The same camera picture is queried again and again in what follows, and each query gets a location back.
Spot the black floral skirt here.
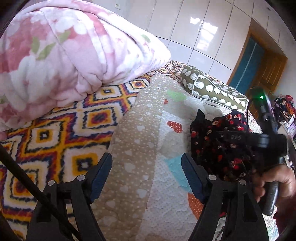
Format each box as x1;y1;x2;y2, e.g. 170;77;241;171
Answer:
190;110;254;182

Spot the person's right hand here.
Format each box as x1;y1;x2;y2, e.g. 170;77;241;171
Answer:
252;164;295;204

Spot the cluttered storage shelf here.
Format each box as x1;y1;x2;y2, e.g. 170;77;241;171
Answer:
273;95;295;128

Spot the teal curtain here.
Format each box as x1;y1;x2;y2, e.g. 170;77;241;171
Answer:
230;37;264;95

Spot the wooden door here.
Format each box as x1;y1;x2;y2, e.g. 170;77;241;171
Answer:
247;51;289;119

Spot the green white patterned pillow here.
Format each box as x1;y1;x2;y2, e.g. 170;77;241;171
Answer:
180;65;249;112

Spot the colourful diamond pattern blanket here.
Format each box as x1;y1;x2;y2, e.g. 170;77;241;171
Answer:
1;60;185;240

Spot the white quilted patchwork bedspread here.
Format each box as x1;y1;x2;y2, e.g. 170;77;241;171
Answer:
92;74;230;240

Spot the pink floral comforter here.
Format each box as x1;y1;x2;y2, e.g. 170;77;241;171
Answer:
1;1;171;132

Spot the black cable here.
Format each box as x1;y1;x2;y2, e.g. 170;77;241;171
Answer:
0;143;82;241

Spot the white wall switch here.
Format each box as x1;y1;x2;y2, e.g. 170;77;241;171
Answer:
114;3;121;10

